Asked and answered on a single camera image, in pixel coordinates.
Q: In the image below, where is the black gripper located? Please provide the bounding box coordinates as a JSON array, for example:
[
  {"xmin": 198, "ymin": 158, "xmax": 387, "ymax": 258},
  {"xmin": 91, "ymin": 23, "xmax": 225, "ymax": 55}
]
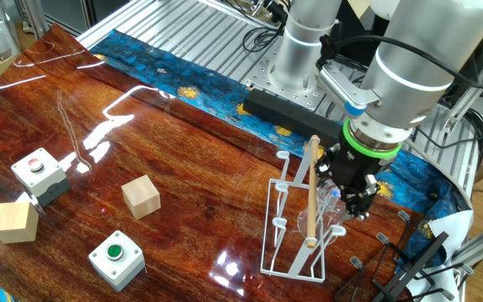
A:
[{"xmin": 314, "ymin": 133, "xmax": 394, "ymax": 221}]

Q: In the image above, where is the clear glass cup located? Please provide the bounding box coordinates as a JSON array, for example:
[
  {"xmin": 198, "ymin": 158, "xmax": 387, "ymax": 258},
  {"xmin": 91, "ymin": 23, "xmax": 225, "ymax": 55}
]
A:
[{"xmin": 298, "ymin": 179, "xmax": 354, "ymax": 236}]

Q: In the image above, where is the black foam block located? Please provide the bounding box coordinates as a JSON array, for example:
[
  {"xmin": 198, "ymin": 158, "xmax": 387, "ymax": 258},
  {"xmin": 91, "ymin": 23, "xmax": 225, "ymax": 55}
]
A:
[{"xmin": 242, "ymin": 87, "xmax": 345, "ymax": 148}]

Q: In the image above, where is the white cloth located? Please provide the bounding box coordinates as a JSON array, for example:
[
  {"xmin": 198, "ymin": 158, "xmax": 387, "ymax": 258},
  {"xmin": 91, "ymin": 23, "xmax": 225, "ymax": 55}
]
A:
[{"xmin": 404, "ymin": 209, "xmax": 475, "ymax": 302}]

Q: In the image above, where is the black office chair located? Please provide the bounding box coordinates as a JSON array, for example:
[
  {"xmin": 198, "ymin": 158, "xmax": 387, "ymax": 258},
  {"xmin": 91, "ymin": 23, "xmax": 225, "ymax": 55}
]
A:
[{"xmin": 333, "ymin": 0, "xmax": 483, "ymax": 91}]

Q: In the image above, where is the glossy wood grain mat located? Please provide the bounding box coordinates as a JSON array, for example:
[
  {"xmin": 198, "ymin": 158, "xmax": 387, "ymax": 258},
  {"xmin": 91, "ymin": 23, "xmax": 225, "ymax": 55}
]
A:
[{"xmin": 0, "ymin": 23, "xmax": 425, "ymax": 302}]

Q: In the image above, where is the light wooden cube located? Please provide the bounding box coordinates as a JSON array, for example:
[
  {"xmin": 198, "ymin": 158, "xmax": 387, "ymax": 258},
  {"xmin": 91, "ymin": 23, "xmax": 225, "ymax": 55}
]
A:
[
  {"xmin": 0, "ymin": 201, "xmax": 40, "ymax": 244},
  {"xmin": 122, "ymin": 174, "xmax": 162, "ymax": 221}
]

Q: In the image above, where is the white wire rack wooden handle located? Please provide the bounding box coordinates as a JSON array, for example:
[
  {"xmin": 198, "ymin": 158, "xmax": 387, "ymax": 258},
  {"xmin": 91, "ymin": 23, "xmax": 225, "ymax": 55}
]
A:
[{"xmin": 260, "ymin": 134, "xmax": 349, "ymax": 284}]

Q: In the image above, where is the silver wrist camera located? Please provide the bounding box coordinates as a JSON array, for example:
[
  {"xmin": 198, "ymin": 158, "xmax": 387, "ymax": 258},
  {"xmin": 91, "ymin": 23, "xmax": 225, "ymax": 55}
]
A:
[{"xmin": 316, "ymin": 65, "xmax": 381, "ymax": 118}]

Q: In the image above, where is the black wire cup rack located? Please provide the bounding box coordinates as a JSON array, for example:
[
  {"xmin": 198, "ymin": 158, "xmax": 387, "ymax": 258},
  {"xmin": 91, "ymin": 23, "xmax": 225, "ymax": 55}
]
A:
[{"xmin": 333, "ymin": 209, "xmax": 475, "ymax": 302}]

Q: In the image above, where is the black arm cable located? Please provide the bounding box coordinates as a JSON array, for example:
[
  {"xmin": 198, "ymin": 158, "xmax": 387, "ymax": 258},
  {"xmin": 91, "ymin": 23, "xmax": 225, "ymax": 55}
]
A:
[{"xmin": 319, "ymin": 33, "xmax": 483, "ymax": 135}]

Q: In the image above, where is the black cable bundle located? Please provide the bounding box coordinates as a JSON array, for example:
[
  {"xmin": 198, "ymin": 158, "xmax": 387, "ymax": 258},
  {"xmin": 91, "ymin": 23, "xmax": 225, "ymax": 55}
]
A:
[{"xmin": 413, "ymin": 83, "xmax": 483, "ymax": 152}]

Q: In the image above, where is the green button switch box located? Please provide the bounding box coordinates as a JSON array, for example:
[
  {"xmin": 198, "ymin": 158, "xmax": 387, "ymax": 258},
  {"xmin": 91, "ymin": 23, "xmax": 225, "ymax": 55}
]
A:
[{"xmin": 88, "ymin": 229, "xmax": 146, "ymax": 293}]

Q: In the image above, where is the red button switch box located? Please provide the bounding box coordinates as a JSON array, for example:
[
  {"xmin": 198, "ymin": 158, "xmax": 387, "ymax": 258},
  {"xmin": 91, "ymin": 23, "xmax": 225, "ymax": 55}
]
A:
[{"xmin": 10, "ymin": 147, "xmax": 70, "ymax": 208}]

